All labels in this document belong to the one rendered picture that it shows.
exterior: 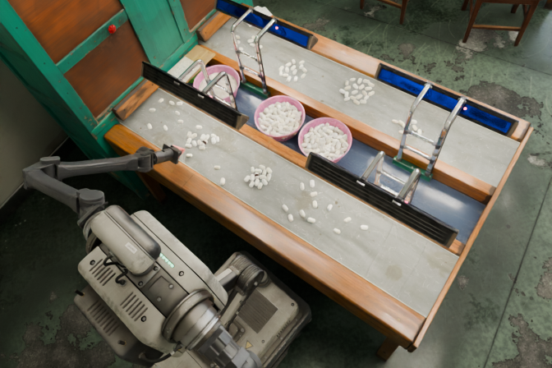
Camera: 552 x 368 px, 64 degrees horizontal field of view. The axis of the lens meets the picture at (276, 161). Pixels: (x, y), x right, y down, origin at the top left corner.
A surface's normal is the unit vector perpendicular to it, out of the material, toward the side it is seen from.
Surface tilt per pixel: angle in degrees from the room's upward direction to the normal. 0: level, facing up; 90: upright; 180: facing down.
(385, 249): 0
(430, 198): 0
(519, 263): 0
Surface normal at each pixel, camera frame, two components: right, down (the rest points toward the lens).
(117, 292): -0.11, -0.52
